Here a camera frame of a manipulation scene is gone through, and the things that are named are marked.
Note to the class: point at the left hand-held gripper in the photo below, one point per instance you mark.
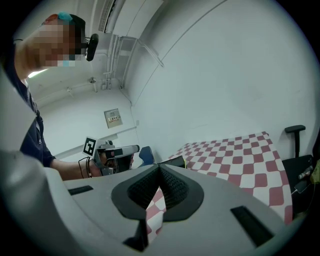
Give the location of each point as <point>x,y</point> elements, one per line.
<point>89,146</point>

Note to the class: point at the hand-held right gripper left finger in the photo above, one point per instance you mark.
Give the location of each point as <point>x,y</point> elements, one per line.
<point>100,200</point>

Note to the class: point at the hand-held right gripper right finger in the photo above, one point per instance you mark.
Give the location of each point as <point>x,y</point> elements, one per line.
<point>212,195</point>

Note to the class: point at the person's left forearm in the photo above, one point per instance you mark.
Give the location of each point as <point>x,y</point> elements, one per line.
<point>70,168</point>

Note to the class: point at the person's left hand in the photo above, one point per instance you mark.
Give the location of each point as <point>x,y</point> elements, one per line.
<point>103,157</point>

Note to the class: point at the blue chair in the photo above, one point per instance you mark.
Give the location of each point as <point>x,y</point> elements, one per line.
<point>146,155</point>

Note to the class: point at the black rectangular box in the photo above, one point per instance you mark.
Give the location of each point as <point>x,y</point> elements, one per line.
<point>175,162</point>

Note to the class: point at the pink checkered tablecloth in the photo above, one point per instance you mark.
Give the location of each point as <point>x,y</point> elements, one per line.
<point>250,160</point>

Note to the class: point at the black office chair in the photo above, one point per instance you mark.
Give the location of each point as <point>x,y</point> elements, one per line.
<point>290,170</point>

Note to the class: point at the person's navy top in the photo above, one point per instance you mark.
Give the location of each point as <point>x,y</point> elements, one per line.
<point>35,140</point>

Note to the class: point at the dark phone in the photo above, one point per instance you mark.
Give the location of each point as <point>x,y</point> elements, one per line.
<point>301,186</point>

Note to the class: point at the small dark device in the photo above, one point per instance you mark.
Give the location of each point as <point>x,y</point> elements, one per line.
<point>306,172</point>

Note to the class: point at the white ceiling air conditioner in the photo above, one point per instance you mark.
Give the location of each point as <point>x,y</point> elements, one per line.
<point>130,17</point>

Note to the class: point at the person's head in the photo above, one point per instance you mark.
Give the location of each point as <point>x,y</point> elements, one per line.
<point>30,52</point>

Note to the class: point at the teal hair clip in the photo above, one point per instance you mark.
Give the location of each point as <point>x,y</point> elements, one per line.
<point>65,16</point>

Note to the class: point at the grey wall electrical panel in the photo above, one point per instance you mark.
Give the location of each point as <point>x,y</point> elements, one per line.
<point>113,118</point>

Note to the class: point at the white wall pipes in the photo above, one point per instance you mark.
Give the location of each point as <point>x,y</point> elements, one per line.
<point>115,60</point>

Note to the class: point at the black head-worn camera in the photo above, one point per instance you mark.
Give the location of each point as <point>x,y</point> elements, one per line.
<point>92,47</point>

